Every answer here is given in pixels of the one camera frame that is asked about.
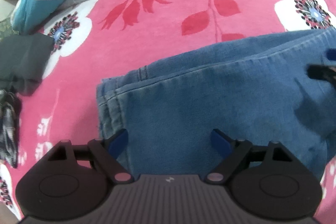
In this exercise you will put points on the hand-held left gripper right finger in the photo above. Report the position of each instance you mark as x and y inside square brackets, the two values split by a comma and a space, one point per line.
[221, 142]

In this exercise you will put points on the dark grey folded garment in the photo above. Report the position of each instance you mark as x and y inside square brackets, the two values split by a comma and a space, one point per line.
[23, 61]

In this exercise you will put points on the black white plaid shirt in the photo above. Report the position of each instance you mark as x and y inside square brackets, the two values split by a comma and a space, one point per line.
[9, 124]

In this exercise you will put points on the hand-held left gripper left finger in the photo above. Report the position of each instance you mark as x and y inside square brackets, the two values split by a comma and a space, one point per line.
[118, 142]

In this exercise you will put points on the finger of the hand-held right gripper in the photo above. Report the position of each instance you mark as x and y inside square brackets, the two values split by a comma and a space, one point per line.
[332, 54]
[323, 73]

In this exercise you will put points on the pink floral bed blanket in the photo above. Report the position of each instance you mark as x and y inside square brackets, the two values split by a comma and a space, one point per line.
[170, 3]

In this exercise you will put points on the blue denim jeans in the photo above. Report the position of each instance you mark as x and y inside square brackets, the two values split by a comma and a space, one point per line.
[210, 95]

